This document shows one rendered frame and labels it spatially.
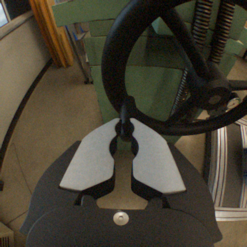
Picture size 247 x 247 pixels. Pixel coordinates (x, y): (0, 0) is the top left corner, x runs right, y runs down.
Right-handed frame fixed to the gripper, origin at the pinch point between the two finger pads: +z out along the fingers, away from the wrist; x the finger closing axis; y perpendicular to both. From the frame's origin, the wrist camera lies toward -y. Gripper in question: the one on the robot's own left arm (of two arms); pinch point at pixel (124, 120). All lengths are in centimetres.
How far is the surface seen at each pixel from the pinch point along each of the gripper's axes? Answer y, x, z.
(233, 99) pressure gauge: 2.4, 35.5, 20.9
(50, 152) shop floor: 63, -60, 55
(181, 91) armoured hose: 0.4, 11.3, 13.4
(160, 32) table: -10.1, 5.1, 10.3
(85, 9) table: -16.9, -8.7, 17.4
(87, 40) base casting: -9.9, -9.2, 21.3
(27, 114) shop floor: 45, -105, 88
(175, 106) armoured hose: 4.7, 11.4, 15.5
